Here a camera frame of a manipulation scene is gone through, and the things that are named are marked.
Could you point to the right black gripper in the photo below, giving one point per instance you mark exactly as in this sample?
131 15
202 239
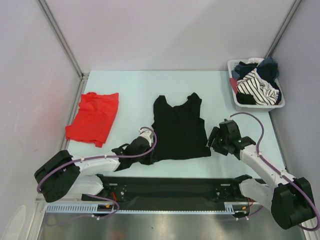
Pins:
216 133

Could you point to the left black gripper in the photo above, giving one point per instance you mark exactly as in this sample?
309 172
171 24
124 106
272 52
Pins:
150 160

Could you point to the black tank top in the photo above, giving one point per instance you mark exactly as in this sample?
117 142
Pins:
180 131

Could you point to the red tank top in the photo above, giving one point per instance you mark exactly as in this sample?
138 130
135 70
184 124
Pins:
94 119

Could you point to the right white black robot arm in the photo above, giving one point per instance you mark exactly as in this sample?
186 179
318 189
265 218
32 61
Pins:
289 199

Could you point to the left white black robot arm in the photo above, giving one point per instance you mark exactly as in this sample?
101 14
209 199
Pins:
65 174

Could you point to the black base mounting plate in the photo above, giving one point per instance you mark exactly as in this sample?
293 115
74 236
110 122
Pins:
176 193

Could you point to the black garment in basket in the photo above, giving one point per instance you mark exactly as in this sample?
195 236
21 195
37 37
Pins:
245 99

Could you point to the pink garment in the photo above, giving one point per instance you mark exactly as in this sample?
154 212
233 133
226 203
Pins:
233 84

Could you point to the striped white black garment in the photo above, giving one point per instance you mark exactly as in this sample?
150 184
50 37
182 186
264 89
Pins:
261 90

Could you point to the white garment in basket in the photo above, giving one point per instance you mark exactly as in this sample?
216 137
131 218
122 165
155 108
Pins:
255 60

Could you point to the blue denim garment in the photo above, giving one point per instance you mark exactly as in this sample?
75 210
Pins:
267 70

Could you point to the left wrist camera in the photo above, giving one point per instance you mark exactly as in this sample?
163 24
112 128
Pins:
146 134

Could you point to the grey slotted cable duct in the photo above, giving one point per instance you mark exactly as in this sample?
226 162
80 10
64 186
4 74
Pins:
100 208

